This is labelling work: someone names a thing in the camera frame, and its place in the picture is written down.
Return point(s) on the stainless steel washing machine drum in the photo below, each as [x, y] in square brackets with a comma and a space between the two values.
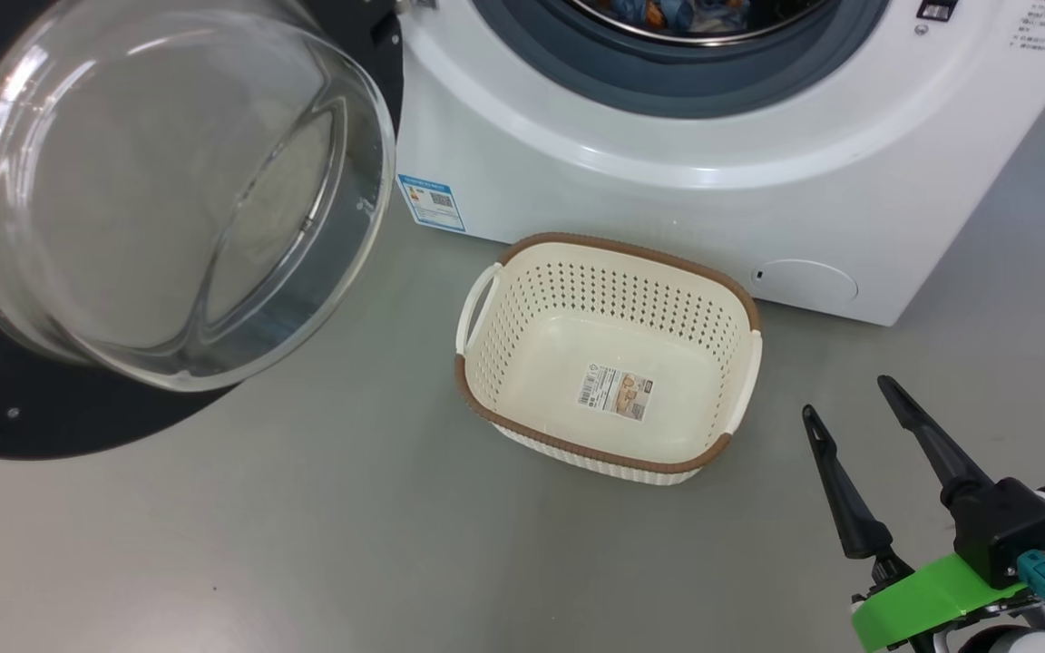
[695, 40]

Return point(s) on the blue garment orange print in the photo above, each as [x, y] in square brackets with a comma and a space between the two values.
[713, 14]

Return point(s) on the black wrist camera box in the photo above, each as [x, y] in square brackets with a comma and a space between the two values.
[1008, 531]

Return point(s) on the basket product label sticker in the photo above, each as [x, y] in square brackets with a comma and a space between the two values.
[615, 392]

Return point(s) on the black round glass washer door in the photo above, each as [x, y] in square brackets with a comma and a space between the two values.
[169, 181]

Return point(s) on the blue garment cream lining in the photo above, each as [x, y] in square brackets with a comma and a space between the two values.
[631, 9]

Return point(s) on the black door lock slot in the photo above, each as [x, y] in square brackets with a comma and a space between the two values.
[937, 9]

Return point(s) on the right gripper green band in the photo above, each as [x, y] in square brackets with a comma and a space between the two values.
[922, 603]

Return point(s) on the white front-load washing machine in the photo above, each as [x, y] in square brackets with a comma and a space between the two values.
[668, 209]

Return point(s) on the cream perforated basket brown rim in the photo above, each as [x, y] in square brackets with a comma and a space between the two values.
[577, 299]

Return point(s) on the blue energy label sticker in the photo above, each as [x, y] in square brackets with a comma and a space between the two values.
[432, 203]

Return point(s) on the round drain filter cover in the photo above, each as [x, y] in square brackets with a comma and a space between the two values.
[804, 281]

